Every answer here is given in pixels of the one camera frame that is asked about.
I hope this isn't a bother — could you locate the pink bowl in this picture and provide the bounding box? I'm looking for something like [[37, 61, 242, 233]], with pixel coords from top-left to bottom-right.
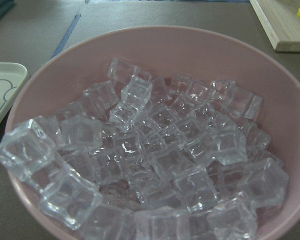
[[5, 26, 300, 240]]

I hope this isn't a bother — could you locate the clear ice cubes pile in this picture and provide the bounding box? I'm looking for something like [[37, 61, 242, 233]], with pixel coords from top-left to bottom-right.
[[0, 58, 289, 240]]

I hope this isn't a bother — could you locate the cream bear tray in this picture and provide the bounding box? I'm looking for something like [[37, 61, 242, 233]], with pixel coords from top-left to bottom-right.
[[0, 62, 29, 123]]

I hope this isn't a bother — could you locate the wooden cutting board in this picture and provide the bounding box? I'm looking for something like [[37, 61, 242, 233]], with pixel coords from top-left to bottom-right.
[[250, 0, 300, 53]]

